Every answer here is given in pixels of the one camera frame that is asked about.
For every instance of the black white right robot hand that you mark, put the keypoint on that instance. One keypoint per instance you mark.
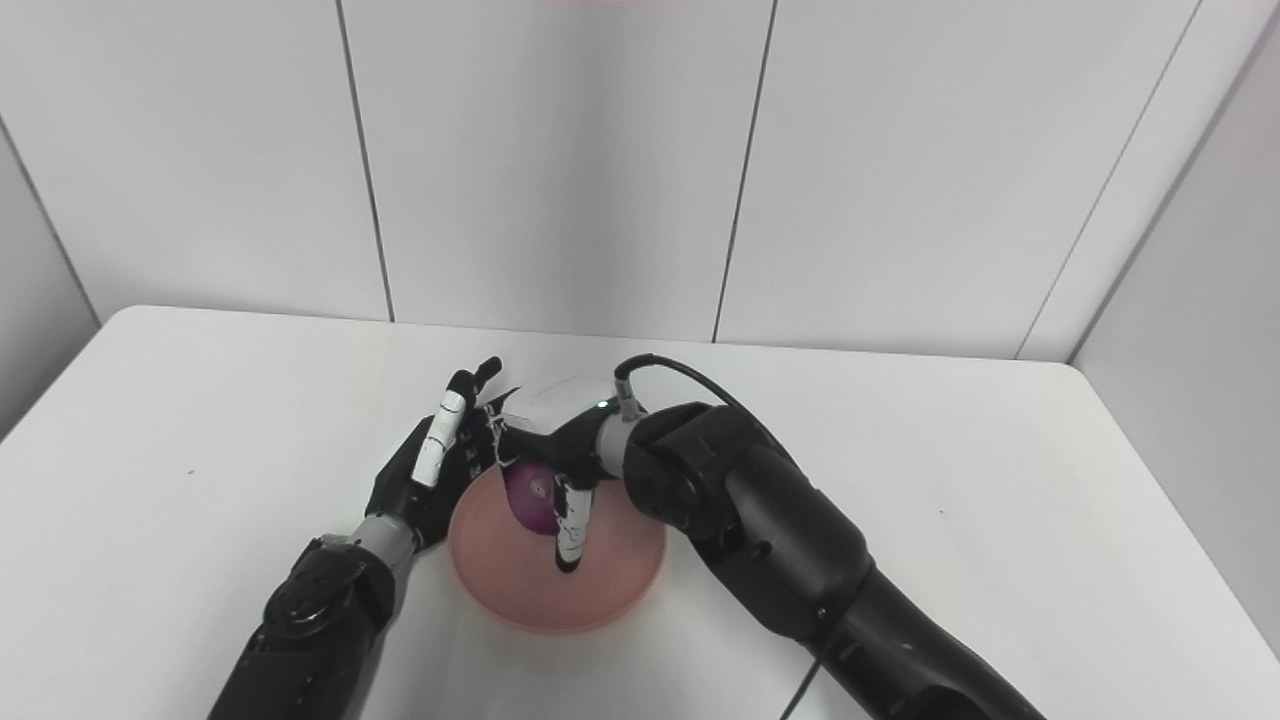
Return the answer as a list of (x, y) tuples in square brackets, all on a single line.
[(560, 430)]

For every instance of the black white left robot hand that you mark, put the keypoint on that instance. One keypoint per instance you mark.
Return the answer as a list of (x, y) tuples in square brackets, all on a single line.
[(420, 480)]

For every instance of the purple red onion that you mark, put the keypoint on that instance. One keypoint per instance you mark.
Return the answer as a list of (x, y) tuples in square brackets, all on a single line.
[(530, 498)]

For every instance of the pink round plate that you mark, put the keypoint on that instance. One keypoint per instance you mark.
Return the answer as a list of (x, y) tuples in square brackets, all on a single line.
[(610, 570)]

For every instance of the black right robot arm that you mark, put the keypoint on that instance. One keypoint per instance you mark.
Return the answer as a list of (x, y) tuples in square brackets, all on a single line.
[(780, 540)]

